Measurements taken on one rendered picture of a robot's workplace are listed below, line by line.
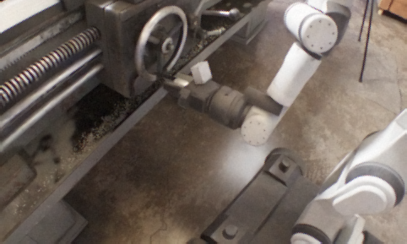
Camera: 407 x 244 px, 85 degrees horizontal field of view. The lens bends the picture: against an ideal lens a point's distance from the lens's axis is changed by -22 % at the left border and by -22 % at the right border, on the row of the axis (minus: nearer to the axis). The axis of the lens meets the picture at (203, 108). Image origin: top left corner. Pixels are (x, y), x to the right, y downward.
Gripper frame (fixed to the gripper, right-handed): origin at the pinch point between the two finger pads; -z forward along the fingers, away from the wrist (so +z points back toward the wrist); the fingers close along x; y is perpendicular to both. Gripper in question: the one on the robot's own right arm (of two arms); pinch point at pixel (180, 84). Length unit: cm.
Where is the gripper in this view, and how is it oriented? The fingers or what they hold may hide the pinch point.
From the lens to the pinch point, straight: 73.2
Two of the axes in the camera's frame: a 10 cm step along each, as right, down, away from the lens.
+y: -1.7, 7.8, 6.0
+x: -4.9, 4.6, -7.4
